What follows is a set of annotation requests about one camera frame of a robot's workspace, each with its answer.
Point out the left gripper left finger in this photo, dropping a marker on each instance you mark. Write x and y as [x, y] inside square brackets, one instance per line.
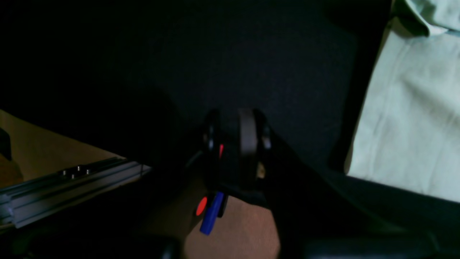
[148, 218]

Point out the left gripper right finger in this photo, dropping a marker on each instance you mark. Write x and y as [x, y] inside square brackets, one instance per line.
[330, 216]

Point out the light green T-shirt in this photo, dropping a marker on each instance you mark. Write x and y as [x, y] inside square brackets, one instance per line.
[408, 132]

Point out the red black clamp tool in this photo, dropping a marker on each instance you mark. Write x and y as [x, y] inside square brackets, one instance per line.
[203, 202]

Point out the black table cloth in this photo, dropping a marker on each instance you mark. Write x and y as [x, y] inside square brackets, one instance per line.
[136, 77]

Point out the blue handled tool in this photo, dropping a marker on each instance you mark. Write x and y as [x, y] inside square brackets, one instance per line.
[211, 214]

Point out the aluminium extrusion rail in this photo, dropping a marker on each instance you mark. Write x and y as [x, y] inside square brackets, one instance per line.
[25, 203]

